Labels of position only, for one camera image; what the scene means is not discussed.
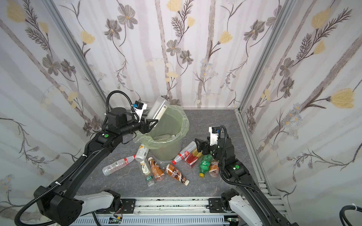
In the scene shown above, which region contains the green soda bottle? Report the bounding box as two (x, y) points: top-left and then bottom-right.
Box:
(199, 154), (213, 178)

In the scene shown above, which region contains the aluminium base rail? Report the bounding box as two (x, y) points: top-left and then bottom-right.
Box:
(70, 196), (283, 226)

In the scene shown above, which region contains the small green-label clear bottle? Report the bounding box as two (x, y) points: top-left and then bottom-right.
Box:
(145, 175), (155, 186)

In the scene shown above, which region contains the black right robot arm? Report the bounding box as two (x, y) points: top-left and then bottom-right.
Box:
(195, 125), (298, 226)

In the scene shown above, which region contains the brown tea bottle left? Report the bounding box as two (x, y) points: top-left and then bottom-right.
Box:
(148, 157), (165, 181)

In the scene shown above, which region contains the white bottle yellow arrow label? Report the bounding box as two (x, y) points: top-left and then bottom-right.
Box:
(134, 144), (149, 162)

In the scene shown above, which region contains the brown milk-tea bottle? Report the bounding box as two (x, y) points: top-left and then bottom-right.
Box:
(208, 160), (219, 178)

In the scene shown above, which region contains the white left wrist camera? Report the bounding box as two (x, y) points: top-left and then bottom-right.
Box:
(133, 101), (147, 122)

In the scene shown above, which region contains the small clear cream-label bottle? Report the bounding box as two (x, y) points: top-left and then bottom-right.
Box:
(140, 160), (151, 175)

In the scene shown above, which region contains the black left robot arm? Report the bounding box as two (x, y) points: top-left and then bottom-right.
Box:
(14, 90), (158, 226)

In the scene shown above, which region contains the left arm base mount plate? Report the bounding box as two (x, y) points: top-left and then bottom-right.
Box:
(114, 198), (136, 215)

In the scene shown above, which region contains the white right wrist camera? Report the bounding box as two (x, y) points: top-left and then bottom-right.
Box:
(209, 127), (220, 146)

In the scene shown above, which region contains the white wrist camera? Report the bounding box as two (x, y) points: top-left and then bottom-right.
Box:
(209, 127), (220, 146)
(133, 101), (147, 122)

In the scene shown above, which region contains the white bottle red label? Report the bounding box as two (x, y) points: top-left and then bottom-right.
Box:
(172, 141), (197, 165)

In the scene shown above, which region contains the black cable far right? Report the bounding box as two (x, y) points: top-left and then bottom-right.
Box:
(339, 204), (362, 226)

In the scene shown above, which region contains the clear water bottle red cap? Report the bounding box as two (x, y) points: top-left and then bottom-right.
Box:
(102, 155), (135, 176)

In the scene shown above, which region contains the brown coffee bottle centre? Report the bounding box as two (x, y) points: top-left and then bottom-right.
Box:
(165, 164), (189, 186)

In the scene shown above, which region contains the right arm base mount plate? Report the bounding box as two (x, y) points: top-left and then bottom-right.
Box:
(207, 198), (226, 213)

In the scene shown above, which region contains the red yellow juice bottle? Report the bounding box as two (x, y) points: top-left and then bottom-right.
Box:
(184, 149), (203, 169)

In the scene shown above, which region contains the clear square plastic bottle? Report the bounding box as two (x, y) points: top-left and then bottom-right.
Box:
(146, 97), (170, 120)

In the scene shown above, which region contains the green plastic bin liner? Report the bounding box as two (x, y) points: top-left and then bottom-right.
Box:
(133, 105), (189, 150)

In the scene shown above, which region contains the white slotted cable duct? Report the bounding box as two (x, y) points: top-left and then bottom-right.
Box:
(70, 216), (232, 226)

